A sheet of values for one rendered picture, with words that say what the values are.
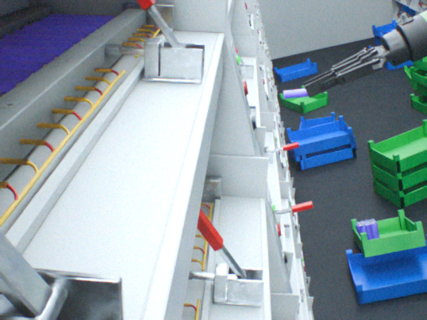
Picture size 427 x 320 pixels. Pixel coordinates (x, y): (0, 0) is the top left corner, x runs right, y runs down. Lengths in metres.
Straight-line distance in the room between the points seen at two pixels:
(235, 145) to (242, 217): 0.08
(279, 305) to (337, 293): 1.15
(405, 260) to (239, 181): 1.39
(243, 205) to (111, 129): 0.33
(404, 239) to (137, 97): 1.52
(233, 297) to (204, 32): 0.26
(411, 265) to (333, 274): 0.27
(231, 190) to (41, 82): 0.36
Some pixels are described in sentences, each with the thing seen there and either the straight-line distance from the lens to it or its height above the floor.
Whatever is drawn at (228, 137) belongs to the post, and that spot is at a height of 0.96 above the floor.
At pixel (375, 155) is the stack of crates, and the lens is 2.25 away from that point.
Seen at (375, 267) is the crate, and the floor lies 0.00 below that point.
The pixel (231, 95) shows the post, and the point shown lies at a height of 1.00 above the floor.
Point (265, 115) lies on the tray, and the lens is 1.31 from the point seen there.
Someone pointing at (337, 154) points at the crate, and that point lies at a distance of 2.67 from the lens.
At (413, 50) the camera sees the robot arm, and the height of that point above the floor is 0.84.
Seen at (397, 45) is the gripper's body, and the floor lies 0.86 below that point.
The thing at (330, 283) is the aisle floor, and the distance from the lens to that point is 1.88.
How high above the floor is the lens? 1.16
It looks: 22 degrees down
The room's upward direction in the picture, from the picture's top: 16 degrees counter-clockwise
